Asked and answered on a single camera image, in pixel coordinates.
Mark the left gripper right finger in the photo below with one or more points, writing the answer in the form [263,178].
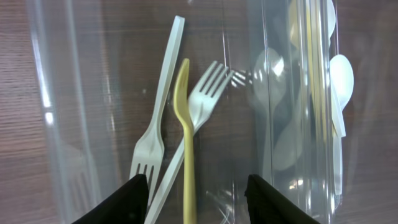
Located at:
[266,205]

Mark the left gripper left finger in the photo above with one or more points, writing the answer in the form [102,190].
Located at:
[127,205]

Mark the white fork tines down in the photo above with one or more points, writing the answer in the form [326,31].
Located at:
[149,149]

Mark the yellow plastic fork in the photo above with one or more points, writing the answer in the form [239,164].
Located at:
[181,110]

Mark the white plastic fork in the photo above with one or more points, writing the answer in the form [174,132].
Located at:
[201,101]

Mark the white plastic spoon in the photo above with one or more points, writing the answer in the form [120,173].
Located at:
[331,17]
[269,88]
[342,83]

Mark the yellow plastic spoon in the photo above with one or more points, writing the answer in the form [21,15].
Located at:
[308,33]

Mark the clear plastic container left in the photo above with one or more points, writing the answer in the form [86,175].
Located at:
[98,66]

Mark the clear plastic container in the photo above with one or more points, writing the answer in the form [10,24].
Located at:
[98,66]
[300,87]

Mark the clear plastic container right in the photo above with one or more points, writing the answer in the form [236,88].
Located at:
[300,87]

